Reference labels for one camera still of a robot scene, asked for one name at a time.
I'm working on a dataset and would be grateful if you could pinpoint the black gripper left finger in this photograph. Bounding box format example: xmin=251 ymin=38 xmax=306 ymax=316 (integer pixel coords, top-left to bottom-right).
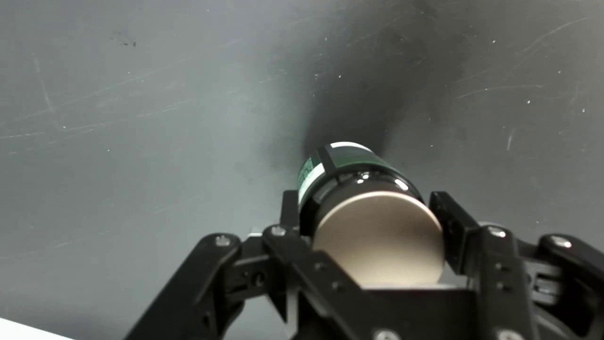
xmin=123 ymin=187 xmax=363 ymax=340

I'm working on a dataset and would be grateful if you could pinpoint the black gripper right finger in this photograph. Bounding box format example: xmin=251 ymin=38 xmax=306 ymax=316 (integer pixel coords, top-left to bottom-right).
xmin=429 ymin=189 xmax=604 ymax=340

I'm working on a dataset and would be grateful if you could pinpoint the dark green medicine bottle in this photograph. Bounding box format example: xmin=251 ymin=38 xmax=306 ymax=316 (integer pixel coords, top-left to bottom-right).
xmin=297 ymin=138 xmax=448 ymax=291

